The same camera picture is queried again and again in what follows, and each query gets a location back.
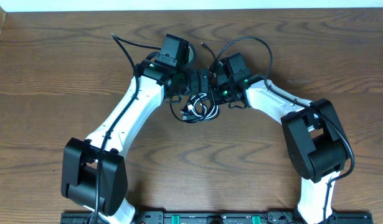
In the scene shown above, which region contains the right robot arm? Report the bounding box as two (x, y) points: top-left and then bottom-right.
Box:
(210, 53), (354, 223)

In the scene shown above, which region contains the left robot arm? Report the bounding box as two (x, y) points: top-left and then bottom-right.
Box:
(61, 34), (202, 223)

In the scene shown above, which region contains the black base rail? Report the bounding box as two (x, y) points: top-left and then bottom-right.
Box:
(60, 210), (374, 224)

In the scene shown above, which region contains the white cable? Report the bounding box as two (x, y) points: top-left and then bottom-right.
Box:
(186, 93), (219, 121)

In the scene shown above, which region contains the long black cable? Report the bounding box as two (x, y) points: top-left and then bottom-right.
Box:
(169, 41), (219, 124)

